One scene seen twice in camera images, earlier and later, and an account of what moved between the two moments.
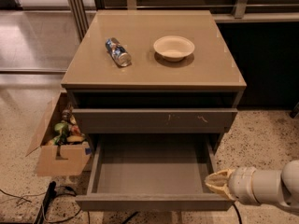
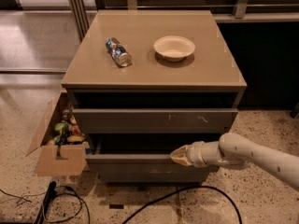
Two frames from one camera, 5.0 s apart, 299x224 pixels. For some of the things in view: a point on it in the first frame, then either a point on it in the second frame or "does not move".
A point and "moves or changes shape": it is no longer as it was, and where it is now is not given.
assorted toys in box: (66, 132) does not move
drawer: (151, 173) moves or changes shape
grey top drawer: (158, 120) does not move
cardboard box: (58, 160) does not move
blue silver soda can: (118, 53) does not move
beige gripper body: (242, 183) -> (195, 155)
